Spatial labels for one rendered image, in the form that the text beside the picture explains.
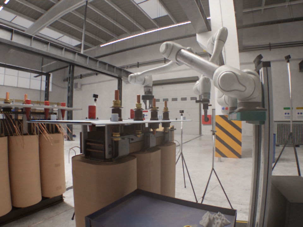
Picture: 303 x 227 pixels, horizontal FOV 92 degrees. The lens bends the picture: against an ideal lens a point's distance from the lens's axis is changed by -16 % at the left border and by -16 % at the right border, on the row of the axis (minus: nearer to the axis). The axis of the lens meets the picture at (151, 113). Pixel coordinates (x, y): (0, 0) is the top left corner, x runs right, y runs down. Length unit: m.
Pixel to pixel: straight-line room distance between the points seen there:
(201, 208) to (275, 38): 15.54
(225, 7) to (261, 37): 8.86
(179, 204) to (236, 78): 0.77
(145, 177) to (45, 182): 1.74
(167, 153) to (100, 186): 0.96
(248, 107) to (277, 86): 13.88
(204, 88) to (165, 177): 1.06
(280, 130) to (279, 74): 6.62
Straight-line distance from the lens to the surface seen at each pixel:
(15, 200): 2.81
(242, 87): 0.98
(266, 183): 1.42
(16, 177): 2.67
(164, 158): 1.92
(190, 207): 1.07
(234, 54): 6.67
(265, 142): 1.34
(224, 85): 0.96
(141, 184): 1.59
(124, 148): 1.26
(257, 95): 1.17
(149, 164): 1.56
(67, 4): 15.30
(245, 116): 1.13
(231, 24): 7.16
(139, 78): 1.73
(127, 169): 1.26
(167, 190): 2.07
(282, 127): 9.52
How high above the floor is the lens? 1.38
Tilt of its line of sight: 2 degrees up
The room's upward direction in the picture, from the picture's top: straight up
